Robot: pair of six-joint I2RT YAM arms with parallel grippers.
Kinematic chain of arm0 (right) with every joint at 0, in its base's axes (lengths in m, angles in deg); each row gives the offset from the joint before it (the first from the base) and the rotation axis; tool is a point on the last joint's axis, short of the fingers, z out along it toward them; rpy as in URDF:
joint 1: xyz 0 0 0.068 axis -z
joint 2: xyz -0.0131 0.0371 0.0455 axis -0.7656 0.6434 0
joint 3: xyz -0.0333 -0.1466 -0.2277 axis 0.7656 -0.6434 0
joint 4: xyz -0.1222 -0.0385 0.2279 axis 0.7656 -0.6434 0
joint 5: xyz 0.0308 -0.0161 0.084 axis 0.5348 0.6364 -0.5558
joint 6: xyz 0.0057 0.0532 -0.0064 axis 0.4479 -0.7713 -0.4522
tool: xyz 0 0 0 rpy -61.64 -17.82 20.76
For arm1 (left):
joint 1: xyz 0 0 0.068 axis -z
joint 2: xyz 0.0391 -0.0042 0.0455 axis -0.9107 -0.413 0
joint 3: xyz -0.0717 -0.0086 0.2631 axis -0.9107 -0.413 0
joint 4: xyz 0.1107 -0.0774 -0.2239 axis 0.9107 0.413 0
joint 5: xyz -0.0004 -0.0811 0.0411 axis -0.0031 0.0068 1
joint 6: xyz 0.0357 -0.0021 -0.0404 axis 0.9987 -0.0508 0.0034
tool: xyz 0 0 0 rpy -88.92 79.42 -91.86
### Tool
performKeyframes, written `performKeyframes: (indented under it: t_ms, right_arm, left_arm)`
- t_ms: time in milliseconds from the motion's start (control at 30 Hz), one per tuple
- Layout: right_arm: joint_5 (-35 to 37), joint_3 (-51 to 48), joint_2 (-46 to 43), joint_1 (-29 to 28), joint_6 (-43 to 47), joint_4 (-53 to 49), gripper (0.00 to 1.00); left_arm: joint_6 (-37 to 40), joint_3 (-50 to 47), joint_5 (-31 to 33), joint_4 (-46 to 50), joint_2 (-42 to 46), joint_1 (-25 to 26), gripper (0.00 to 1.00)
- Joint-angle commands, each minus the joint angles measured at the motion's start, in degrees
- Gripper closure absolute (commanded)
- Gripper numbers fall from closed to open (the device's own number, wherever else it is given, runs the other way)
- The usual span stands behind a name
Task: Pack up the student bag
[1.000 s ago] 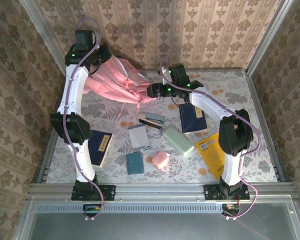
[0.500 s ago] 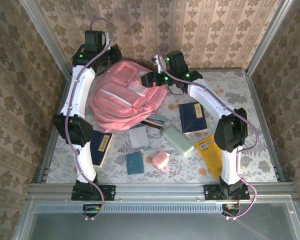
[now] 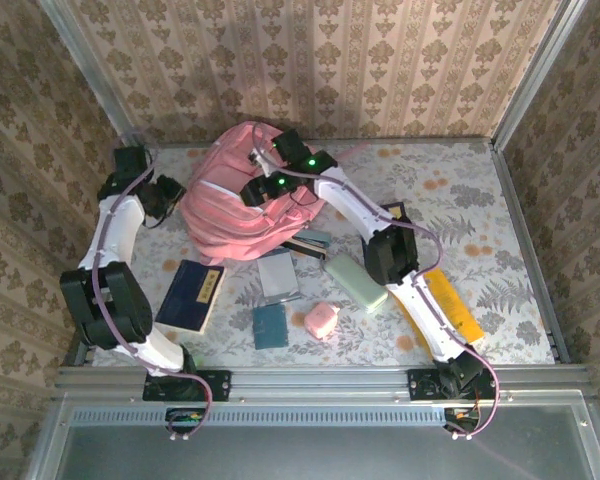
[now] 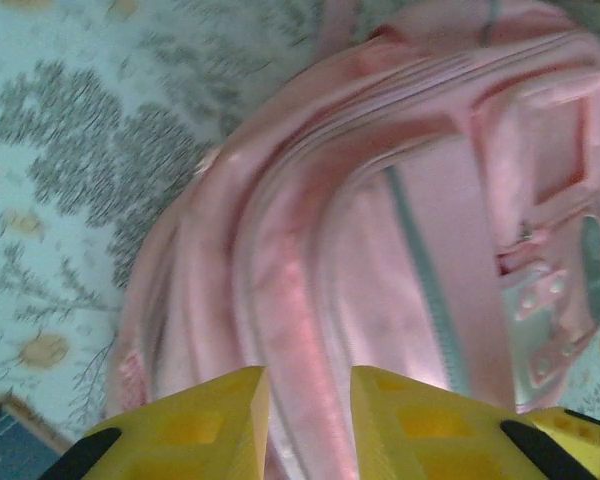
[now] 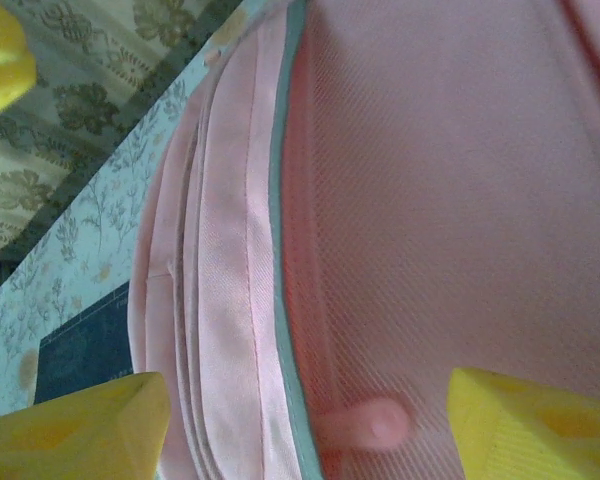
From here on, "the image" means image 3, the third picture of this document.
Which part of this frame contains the pink student backpack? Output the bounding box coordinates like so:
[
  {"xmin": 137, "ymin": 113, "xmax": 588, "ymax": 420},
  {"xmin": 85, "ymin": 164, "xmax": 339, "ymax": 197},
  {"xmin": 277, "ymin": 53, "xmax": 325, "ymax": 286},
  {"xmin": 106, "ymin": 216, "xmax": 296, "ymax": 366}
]
[{"xmin": 178, "ymin": 121, "xmax": 371, "ymax": 267}]

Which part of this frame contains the dark teal notebook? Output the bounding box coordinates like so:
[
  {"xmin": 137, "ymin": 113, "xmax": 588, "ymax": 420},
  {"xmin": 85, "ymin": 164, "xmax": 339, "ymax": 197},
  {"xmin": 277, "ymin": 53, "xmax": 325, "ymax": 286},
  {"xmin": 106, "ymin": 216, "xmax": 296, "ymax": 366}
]
[{"xmin": 278, "ymin": 228, "xmax": 332, "ymax": 261}]

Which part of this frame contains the silver grey notebook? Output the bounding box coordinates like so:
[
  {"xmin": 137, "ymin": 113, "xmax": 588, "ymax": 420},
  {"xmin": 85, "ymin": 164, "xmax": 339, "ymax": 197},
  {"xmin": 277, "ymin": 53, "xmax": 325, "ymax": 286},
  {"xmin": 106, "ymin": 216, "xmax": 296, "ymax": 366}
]
[{"xmin": 256, "ymin": 249, "xmax": 303, "ymax": 307}]

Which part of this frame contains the pale green pencil case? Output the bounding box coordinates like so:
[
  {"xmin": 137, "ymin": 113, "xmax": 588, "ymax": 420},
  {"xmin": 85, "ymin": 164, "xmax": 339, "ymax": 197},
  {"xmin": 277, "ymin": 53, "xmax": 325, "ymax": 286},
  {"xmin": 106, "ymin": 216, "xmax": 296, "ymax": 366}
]
[{"xmin": 322, "ymin": 253, "xmax": 390, "ymax": 316}]

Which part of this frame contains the small teal notebook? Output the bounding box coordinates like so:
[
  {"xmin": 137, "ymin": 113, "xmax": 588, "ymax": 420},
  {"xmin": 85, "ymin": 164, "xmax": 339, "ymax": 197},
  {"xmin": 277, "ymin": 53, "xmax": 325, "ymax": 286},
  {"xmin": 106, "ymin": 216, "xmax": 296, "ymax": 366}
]
[{"xmin": 251, "ymin": 303, "xmax": 290, "ymax": 351}]

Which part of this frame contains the small pink case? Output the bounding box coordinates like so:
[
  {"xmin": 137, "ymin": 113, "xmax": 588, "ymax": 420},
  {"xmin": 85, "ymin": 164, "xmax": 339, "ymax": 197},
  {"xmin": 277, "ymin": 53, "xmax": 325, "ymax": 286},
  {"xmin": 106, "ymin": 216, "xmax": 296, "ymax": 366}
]
[{"xmin": 303, "ymin": 301, "xmax": 341, "ymax": 340}]

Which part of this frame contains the floral table cloth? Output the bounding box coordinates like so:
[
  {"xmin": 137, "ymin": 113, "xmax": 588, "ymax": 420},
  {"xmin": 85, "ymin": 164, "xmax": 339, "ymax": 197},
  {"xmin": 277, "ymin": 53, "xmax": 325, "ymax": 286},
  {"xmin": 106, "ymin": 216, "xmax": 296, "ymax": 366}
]
[{"xmin": 92, "ymin": 142, "xmax": 557, "ymax": 369}]

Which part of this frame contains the grey metal panel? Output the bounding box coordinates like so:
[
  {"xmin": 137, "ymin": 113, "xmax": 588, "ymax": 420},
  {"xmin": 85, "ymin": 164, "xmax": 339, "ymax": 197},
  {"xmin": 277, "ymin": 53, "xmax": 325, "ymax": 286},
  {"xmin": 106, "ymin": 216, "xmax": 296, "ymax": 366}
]
[{"xmin": 27, "ymin": 392, "xmax": 600, "ymax": 480}]

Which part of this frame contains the thin aluminium wall rail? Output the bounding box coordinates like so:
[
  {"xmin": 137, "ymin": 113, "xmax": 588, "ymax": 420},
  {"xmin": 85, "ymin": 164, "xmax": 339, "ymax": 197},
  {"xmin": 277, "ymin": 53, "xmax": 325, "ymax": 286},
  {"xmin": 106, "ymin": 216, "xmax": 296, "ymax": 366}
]
[{"xmin": 142, "ymin": 133, "xmax": 494, "ymax": 149}]

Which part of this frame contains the aluminium corner post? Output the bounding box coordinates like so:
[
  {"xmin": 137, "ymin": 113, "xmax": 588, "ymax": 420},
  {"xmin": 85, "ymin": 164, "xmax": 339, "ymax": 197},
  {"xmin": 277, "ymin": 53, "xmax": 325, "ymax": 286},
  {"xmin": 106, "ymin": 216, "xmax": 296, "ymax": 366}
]
[
  {"xmin": 489, "ymin": 0, "xmax": 590, "ymax": 151},
  {"xmin": 39, "ymin": 0, "xmax": 147, "ymax": 154}
]

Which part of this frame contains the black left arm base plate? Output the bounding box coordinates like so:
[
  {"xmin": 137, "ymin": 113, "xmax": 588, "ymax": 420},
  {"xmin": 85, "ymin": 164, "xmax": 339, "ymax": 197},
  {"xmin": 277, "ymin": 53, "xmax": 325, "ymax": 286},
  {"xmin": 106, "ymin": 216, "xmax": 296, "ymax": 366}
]
[{"xmin": 142, "ymin": 368, "xmax": 232, "ymax": 402}]

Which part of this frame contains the long aluminium frame rail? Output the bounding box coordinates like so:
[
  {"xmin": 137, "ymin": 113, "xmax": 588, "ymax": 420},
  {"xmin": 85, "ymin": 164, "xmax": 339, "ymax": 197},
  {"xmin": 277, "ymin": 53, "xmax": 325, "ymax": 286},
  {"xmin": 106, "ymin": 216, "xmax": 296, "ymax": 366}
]
[{"xmin": 54, "ymin": 364, "xmax": 592, "ymax": 404}]

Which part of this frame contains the grey slotted cable duct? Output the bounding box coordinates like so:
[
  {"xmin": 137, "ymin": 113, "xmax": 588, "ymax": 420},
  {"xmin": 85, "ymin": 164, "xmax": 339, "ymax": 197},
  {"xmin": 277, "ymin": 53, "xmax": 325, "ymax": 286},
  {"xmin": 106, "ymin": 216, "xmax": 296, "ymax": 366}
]
[{"xmin": 71, "ymin": 408, "xmax": 449, "ymax": 427}]

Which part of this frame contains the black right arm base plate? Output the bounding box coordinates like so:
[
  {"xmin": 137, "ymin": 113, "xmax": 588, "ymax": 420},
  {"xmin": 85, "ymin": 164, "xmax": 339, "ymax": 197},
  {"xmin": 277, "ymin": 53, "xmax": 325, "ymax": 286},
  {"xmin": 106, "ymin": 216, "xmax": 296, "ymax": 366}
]
[{"xmin": 407, "ymin": 368, "xmax": 500, "ymax": 402}]

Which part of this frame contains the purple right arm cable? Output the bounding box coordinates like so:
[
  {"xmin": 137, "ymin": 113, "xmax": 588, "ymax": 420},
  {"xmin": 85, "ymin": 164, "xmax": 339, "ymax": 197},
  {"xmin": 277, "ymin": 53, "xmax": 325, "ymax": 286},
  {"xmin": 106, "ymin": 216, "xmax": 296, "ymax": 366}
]
[{"xmin": 249, "ymin": 121, "xmax": 501, "ymax": 442}]

